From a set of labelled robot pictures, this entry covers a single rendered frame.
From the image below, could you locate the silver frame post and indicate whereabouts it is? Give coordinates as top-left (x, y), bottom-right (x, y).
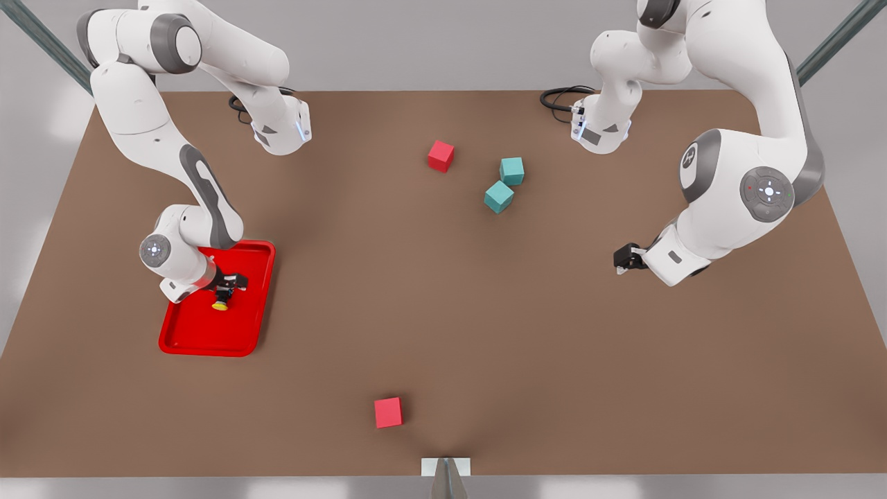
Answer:
top-left (0, 0), bottom-right (95, 96)
top-left (796, 0), bottom-right (887, 87)
top-left (430, 457), bottom-right (469, 499)

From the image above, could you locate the red cube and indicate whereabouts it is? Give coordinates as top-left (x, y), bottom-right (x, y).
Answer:
top-left (428, 140), bottom-right (455, 173)
top-left (374, 396), bottom-right (403, 429)

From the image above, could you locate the black cable loop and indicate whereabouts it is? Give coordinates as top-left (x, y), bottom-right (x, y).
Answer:
top-left (540, 86), bottom-right (601, 125)
top-left (229, 87), bottom-right (299, 126)

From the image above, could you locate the red plastic tray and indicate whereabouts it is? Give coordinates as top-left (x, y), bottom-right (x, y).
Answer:
top-left (158, 240), bottom-right (276, 358)

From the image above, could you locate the pale post foot plate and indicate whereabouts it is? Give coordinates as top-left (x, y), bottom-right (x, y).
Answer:
top-left (421, 457), bottom-right (471, 478)

